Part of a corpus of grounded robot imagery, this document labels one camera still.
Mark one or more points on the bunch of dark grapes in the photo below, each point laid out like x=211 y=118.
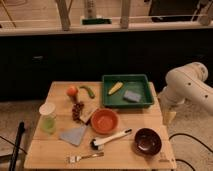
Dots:
x=76 y=110

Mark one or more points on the green chili pepper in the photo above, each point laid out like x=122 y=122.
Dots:
x=89 y=91

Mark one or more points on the white handled dish brush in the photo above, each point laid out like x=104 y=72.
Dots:
x=98 y=142

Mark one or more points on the black pole stand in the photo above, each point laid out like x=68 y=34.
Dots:
x=21 y=130

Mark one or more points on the green liquid jar white lid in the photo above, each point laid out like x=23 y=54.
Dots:
x=48 y=117

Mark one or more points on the green plastic tray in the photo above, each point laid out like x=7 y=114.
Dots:
x=136 y=83

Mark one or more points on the orange bowl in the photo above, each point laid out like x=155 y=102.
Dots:
x=104 y=121

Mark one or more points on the orange tomato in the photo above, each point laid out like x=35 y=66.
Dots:
x=72 y=91

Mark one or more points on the yellow corn cob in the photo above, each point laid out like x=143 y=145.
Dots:
x=115 y=88

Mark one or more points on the blue-grey sponge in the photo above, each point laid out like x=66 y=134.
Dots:
x=132 y=96

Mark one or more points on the slice of bread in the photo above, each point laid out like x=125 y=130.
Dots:
x=86 y=116

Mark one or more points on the grey-blue cloth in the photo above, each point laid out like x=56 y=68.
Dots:
x=73 y=136

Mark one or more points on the metal fork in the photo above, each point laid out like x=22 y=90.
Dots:
x=74 y=159

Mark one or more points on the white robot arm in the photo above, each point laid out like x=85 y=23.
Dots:
x=185 y=82

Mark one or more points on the green box on shelf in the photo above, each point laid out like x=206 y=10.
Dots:
x=96 y=21

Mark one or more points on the dark brown bowl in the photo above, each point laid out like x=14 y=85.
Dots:
x=147 y=142

